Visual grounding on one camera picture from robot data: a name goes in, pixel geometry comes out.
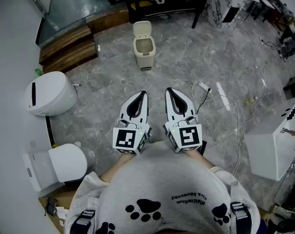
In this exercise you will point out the white toilet black stripe lid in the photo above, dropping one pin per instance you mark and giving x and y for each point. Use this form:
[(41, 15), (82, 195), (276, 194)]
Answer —
[(52, 94)]

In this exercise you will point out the person's left forearm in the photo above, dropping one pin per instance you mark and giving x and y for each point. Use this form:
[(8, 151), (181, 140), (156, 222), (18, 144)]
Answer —
[(113, 172)]

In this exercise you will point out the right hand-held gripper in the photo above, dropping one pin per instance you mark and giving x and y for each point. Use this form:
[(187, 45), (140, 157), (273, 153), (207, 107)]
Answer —
[(188, 136)]

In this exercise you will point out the grey paw-print shirt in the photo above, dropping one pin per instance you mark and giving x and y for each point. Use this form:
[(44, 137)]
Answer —
[(162, 179)]

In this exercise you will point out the white power strip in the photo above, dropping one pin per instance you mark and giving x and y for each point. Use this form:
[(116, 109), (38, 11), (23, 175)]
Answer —
[(204, 85)]

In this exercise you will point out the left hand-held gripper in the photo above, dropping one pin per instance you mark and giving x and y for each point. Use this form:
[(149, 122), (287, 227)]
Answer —
[(124, 140)]

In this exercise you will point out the wooden steps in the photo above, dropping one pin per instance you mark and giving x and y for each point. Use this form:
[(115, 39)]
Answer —
[(66, 50)]

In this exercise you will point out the black marble-top table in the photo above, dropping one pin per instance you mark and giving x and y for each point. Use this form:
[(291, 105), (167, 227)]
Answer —
[(166, 4)]

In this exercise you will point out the small yellow floor items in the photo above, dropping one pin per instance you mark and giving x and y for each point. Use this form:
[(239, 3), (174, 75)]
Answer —
[(251, 101)]

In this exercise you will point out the white marble-pattern cabinet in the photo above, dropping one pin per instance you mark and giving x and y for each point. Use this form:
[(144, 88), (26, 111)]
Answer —
[(216, 4)]

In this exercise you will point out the brown cardboard sheet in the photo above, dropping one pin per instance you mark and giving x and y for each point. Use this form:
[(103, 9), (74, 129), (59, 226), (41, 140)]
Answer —
[(64, 199)]

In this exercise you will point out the green bottle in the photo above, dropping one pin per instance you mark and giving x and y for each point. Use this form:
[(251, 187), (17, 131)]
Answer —
[(38, 71)]

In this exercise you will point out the white plastic lid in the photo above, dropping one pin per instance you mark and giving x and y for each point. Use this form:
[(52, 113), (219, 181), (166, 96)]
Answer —
[(142, 29)]

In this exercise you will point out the black flat device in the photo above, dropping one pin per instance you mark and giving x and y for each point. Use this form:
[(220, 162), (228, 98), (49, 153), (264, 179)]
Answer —
[(51, 205)]

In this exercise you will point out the beige pedal trash bin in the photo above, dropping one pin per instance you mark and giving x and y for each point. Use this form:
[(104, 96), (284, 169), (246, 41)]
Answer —
[(144, 57)]

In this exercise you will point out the raised wood-sided platform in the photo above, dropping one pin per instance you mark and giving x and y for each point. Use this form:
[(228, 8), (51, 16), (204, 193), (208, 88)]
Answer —
[(71, 6)]

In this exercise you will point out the white box with black marks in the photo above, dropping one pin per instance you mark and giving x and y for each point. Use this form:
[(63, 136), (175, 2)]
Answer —
[(266, 140)]

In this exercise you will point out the person's right forearm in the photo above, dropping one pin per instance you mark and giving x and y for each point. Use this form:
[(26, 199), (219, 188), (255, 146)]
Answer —
[(201, 158)]

